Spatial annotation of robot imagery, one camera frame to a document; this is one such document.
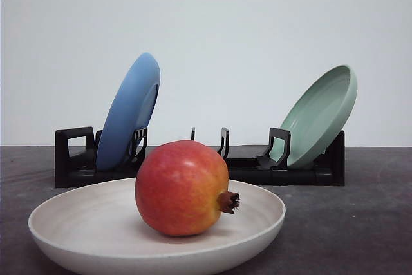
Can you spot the red pomegranate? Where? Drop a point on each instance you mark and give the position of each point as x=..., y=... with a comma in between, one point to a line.
x=181, y=188

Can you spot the white plate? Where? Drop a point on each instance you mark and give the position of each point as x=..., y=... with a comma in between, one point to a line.
x=99, y=230

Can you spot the blue plate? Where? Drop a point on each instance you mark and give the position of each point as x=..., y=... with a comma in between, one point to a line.
x=131, y=107

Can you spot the green plate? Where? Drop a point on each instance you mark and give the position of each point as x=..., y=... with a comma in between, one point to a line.
x=318, y=118

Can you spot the black plastic dish rack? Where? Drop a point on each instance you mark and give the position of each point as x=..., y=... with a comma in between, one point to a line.
x=76, y=159

